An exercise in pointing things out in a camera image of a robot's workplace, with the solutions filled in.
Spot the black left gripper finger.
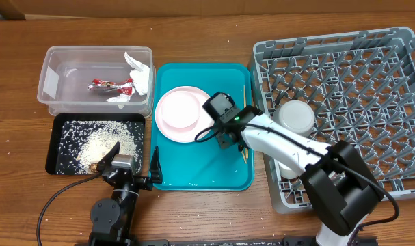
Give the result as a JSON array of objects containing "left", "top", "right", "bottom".
[
  {"left": 96, "top": 142, "right": 120, "bottom": 172},
  {"left": 149, "top": 146, "right": 163, "bottom": 184}
]

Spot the pink plate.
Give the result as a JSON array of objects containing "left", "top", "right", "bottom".
[{"left": 155, "top": 86, "right": 214, "bottom": 143}]

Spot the pink small bowl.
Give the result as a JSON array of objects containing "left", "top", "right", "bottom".
[{"left": 161, "top": 91, "right": 200, "bottom": 129}]

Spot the red snack wrapper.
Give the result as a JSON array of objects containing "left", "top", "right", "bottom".
[{"left": 87, "top": 79, "right": 135, "bottom": 96}]

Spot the wooden chopstick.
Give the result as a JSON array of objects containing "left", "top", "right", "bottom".
[
  {"left": 242, "top": 86, "right": 248, "bottom": 158},
  {"left": 241, "top": 152, "right": 247, "bottom": 163}
]

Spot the white napkin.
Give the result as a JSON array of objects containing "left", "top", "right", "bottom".
[{"left": 106, "top": 52, "right": 150, "bottom": 103}]

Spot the white paper cup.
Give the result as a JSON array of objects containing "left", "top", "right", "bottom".
[{"left": 277, "top": 161, "right": 303, "bottom": 179}]

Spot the grey bowl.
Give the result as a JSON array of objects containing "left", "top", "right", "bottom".
[{"left": 272, "top": 100, "right": 315, "bottom": 137}]

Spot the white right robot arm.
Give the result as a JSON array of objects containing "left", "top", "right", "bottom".
[{"left": 202, "top": 92, "right": 384, "bottom": 245}]

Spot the black rectangular tray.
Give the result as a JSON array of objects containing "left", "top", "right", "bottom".
[{"left": 45, "top": 113, "right": 145, "bottom": 174}]

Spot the teal serving tray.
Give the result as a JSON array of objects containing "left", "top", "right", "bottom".
[{"left": 150, "top": 63, "right": 254, "bottom": 191}]

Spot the clear plastic bin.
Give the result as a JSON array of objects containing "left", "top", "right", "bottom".
[{"left": 37, "top": 46, "right": 155, "bottom": 118}]

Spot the grey dish rack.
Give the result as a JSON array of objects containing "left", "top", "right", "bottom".
[{"left": 248, "top": 27, "right": 415, "bottom": 200}]

